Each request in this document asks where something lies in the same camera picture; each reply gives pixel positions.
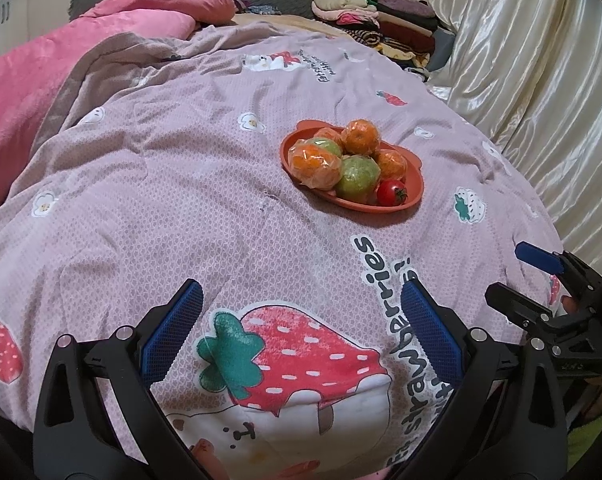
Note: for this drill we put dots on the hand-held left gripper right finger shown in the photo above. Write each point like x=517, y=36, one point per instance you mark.
x=431, y=330

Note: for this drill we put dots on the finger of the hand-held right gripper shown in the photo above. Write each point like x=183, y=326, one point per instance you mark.
x=513, y=302
x=538, y=256

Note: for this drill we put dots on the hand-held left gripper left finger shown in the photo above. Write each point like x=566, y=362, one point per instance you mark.
x=173, y=330

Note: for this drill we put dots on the red tomato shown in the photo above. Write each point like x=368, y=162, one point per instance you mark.
x=392, y=192

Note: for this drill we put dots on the orange plastic plate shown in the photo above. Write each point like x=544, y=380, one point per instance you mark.
x=413, y=180

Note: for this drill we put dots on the plastic-wrapped green pear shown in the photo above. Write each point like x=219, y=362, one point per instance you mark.
x=332, y=147
x=359, y=177

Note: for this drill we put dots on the plastic-wrapped orange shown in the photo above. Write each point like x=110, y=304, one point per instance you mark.
x=315, y=162
x=392, y=164
x=362, y=136
x=329, y=135

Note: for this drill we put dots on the strawberry printed blanket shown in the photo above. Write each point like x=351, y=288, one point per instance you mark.
x=181, y=185

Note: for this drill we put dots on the shiny cream curtain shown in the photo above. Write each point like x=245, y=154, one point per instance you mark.
x=531, y=60

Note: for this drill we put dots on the pile of folded clothes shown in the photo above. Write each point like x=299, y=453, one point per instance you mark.
x=376, y=25

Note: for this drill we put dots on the pink quilt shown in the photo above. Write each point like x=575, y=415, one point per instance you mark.
x=31, y=85

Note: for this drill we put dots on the beige bed sheet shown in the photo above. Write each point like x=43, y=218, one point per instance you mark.
x=281, y=22

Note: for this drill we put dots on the dark patterned cloth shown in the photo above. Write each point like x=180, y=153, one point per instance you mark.
x=256, y=8

